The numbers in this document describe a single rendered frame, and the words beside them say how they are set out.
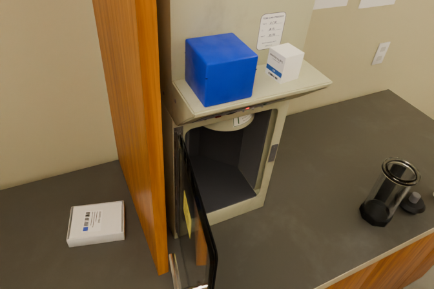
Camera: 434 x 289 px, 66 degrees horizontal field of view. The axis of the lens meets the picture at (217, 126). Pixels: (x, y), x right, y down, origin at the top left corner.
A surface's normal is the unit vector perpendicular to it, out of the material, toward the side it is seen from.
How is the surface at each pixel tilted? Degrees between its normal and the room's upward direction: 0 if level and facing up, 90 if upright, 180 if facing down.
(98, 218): 0
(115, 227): 0
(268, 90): 0
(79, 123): 90
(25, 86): 90
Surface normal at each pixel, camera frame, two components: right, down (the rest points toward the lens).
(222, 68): 0.43, 0.60
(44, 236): 0.07, -0.77
